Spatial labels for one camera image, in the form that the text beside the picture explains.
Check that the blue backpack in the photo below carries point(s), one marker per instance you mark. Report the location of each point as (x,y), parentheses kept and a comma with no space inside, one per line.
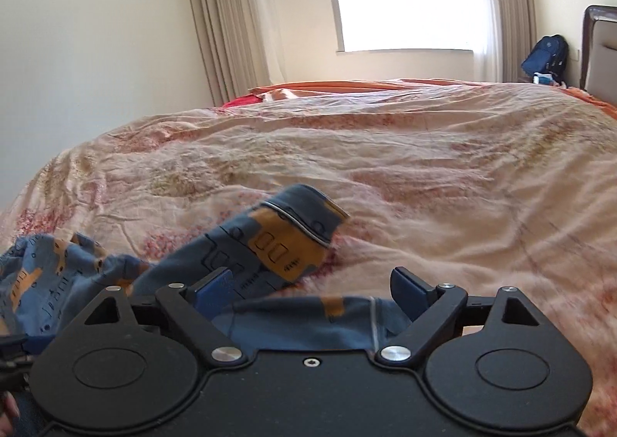
(544,56)

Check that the small white and blue item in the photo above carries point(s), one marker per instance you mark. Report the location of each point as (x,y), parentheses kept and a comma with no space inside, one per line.
(543,78)

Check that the red cloth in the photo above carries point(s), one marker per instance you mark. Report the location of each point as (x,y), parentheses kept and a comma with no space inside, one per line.
(241,101)

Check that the beige curtain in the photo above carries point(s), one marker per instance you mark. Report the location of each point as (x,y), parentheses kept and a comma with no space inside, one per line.
(231,18)
(511,8)

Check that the brown padded headboard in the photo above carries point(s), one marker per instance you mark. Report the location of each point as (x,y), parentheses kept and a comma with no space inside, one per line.
(600,51)

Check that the floral pink blanket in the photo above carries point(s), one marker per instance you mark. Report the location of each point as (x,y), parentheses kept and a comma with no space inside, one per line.
(385,167)

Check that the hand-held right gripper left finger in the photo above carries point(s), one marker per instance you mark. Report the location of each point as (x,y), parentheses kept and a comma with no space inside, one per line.
(212,295)

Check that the blue patterned pants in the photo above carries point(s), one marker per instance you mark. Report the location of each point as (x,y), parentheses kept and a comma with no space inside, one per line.
(226,244)

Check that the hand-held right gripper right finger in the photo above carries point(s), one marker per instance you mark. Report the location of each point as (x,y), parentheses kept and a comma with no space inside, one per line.
(407,292)

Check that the person's left hand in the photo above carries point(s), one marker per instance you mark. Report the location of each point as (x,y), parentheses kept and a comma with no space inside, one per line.
(8,405)

